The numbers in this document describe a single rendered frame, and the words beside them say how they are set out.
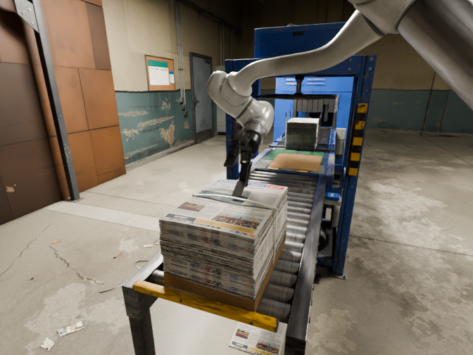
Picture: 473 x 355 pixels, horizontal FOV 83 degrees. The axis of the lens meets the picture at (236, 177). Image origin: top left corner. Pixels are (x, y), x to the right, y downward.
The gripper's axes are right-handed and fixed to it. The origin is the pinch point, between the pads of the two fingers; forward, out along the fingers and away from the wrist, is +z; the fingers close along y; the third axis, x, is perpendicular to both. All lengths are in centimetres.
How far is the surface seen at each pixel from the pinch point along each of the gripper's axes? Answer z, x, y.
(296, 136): -157, 5, 101
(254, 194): -3.8, -4.6, 9.8
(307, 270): 9.5, -24.2, 29.0
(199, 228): 19.5, 2.7, -1.3
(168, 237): 21.3, 12.8, 3.2
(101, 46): -258, 289, 41
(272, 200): -1.1, -11.3, 8.6
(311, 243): -5.5, -24.1, 36.6
